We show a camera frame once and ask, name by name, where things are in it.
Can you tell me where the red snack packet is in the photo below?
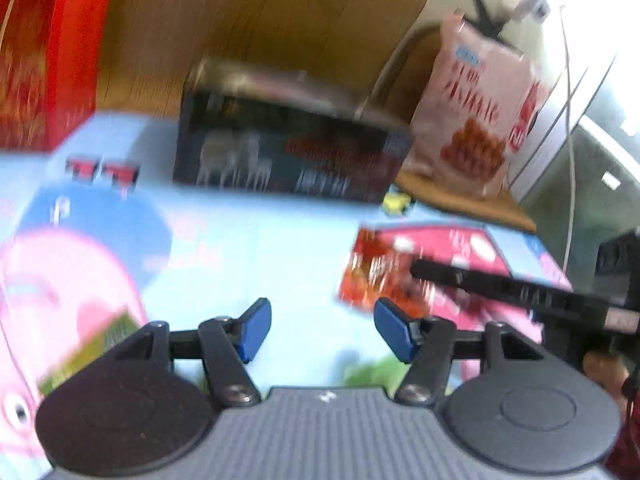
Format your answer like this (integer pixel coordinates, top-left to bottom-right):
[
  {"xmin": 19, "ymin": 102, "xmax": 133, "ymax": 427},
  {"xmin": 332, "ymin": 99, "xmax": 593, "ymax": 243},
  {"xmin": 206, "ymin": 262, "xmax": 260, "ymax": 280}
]
[{"xmin": 337, "ymin": 227, "xmax": 441, "ymax": 318}]

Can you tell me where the printed blue blanket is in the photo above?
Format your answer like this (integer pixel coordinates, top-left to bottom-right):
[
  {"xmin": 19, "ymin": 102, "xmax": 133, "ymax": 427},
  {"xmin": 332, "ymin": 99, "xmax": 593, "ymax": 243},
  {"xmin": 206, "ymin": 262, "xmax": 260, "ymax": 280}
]
[{"xmin": 0, "ymin": 110, "xmax": 576, "ymax": 480}]

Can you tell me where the large pink snack bag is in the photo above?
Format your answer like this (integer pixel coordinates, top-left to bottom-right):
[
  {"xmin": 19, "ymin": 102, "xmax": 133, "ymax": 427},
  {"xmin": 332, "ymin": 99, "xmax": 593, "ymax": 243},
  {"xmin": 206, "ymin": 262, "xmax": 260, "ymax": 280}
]
[{"xmin": 402, "ymin": 10, "xmax": 553, "ymax": 198}]

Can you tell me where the red gift box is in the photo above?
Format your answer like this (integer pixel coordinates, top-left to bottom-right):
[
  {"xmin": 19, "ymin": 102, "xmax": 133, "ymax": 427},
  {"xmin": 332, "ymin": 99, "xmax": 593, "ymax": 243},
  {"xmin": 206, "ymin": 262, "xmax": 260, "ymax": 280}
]
[{"xmin": 0, "ymin": 0, "xmax": 118, "ymax": 153}]

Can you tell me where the wooden headboard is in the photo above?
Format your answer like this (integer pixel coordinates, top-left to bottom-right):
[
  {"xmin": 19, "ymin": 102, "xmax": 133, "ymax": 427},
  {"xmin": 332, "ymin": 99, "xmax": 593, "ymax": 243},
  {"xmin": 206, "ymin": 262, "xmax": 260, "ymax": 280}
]
[{"xmin": 95, "ymin": 0, "xmax": 441, "ymax": 121}]

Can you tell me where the black cardboard box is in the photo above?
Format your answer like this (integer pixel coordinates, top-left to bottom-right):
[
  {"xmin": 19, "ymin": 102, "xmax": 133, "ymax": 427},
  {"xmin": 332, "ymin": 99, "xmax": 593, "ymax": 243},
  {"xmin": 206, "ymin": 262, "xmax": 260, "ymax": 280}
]
[{"xmin": 172, "ymin": 57, "xmax": 416, "ymax": 204}]

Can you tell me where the white cabinet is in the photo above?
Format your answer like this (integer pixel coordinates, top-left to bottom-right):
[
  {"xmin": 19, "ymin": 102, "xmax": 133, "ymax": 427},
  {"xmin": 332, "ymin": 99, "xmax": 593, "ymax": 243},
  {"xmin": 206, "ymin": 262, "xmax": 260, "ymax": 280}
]
[{"xmin": 510, "ymin": 45, "xmax": 640, "ymax": 266}]

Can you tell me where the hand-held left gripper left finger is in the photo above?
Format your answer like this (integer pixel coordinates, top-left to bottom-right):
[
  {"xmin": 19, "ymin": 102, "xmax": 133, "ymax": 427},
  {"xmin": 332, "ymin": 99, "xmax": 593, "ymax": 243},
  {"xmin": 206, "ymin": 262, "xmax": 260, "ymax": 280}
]
[{"xmin": 107, "ymin": 297, "xmax": 273, "ymax": 408}]

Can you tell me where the small yellow green wrapper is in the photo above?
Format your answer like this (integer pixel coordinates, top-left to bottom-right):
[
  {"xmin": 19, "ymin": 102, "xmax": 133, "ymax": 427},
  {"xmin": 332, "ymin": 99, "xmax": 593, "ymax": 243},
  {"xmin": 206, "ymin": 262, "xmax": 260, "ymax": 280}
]
[{"xmin": 382, "ymin": 192, "xmax": 416, "ymax": 217}]

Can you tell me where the green cracker packet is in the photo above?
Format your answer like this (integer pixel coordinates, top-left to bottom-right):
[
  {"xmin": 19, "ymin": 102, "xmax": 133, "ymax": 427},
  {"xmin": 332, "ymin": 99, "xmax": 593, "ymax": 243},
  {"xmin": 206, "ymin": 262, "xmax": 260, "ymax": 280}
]
[{"xmin": 37, "ymin": 309, "xmax": 148, "ymax": 396}]

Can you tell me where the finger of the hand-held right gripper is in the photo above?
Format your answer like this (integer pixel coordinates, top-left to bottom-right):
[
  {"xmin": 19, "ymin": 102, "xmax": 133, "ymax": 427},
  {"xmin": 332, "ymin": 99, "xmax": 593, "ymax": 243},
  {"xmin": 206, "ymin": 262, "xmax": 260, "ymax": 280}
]
[{"xmin": 410, "ymin": 259, "xmax": 609, "ymax": 327}]

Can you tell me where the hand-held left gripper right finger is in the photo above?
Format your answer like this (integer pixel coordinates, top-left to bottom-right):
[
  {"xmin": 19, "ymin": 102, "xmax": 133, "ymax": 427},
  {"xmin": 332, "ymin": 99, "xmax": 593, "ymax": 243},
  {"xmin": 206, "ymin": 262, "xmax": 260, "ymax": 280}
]
[{"xmin": 374, "ymin": 297, "xmax": 546, "ymax": 408}]

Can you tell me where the black strap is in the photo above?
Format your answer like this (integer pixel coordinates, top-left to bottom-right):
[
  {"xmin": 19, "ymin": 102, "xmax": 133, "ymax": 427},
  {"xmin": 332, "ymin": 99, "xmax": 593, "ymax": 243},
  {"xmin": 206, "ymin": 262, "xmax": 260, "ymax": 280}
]
[{"xmin": 472, "ymin": 0, "xmax": 516, "ymax": 38}]

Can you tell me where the person's right hand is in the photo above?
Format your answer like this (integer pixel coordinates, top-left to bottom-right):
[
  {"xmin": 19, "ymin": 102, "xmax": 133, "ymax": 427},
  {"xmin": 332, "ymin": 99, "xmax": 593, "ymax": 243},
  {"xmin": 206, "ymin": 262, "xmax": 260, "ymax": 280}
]
[{"xmin": 582, "ymin": 352, "xmax": 632, "ymax": 393}]

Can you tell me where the wooden board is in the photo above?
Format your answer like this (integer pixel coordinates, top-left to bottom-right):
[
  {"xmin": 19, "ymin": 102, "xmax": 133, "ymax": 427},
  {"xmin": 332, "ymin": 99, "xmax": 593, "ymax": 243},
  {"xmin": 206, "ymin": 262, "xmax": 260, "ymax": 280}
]
[{"xmin": 367, "ymin": 22, "xmax": 538, "ymax": 233}]

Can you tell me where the white cable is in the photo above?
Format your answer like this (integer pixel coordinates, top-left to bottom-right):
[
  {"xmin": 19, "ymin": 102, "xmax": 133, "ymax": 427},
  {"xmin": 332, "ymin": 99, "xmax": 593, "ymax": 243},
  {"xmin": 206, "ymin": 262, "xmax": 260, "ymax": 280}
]
[{"xmin": 557, "ymin": 5, "xmax": 578, "ymax": 273}]

